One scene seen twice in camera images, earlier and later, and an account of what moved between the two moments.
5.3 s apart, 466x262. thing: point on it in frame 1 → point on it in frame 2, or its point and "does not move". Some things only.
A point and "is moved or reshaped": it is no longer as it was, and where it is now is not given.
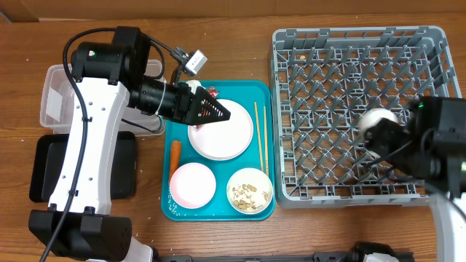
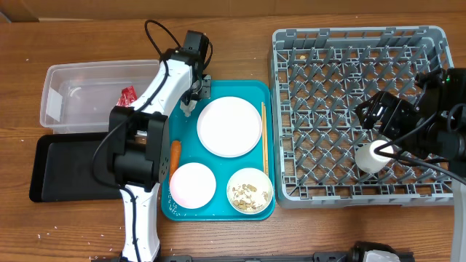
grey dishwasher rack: (324, 81) does not move
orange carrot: (175, 157) does not move
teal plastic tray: (223, 170) does not move
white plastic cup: (372, 116) is moved or reshaped
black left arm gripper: (186, 107) → (204, 92)
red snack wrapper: (213, 92) is moved or reshaped
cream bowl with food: (250, 191) does not move
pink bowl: (192, 185) does not move
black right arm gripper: (380, 136) → (373, 114)
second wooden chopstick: (265, 127) does not move
